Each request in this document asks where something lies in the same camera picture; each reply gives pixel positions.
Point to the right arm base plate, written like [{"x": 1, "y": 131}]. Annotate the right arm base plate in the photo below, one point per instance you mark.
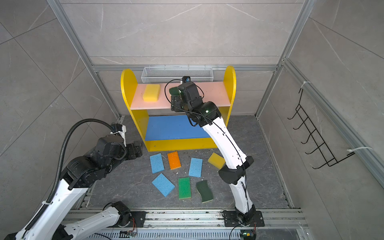
[{"x": 252, "y": 219}]

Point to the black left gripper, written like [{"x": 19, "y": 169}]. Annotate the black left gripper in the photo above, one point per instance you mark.
[{"x": 131, "y": 153}]

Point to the yellow sponge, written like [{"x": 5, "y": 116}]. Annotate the yellow sponge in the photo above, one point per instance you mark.
[
  {"x": 217, "y": 161},
  {"x": 151, "y": 93}
]

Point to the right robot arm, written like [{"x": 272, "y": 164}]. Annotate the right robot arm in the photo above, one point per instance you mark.
[{"x": 210, "y": 119}]

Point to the blue sponge middle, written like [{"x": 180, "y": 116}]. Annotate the blue sponge middle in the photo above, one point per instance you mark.
[{"x": 196, "y": 167}]

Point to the blue sponge upper left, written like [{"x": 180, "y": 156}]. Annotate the blue sponge upper left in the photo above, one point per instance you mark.
[{"x": 157, "y": 164}]

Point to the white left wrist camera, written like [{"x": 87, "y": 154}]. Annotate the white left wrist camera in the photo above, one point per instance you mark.
[{"x": 119, "y": 129}]

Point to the black wire hook rack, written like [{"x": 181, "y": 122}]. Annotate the black wire hook rack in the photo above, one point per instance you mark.
[{"x": 314, "y": 135}]

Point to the blue sponge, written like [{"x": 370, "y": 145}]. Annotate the blue sponge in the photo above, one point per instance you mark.
[
  {"x": 196, "y": 167},
  {"x": 164, "y": 185},
  {"x": 157, "y": 164}
]

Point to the orange sponge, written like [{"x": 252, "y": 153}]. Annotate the orange sponge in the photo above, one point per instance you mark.
[{"x": 174, "y": 160}]

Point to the aluminium mounting rail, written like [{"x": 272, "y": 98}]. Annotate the aluminium mounting rail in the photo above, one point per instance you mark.
[{"x": 208, "y": 224}]

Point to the blue sponge lower left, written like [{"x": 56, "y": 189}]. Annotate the blue sponge lower left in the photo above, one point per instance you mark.
[{"x": 164, "y": 185}]

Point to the white wire mesh basket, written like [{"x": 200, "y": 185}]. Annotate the white wire mesh basket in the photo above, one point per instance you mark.
[{"x": 160, "y": 75}]

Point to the dark green sponge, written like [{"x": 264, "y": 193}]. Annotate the dark green sponge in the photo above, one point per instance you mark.
[
  {"x": 174, "y": 91},
  {"x": 204, "y": 191}
]

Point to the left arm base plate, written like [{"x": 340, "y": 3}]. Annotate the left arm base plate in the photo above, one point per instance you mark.
[{"x": 136, "y": 218}]

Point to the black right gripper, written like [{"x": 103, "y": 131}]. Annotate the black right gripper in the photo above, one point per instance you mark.
[{"x": 176, "y": 104}]

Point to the yellow shelf with coloured boards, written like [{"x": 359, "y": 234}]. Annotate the yellow shelf with coloured boards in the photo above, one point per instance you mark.
[{"x": 174, "y": 133}]

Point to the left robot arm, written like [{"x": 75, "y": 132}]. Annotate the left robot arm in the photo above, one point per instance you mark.
[{"x": 77, "y": 177}]

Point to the bright green sponge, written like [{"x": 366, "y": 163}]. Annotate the bright green sponge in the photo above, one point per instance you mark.
[{"x": 184, "y": 188}]

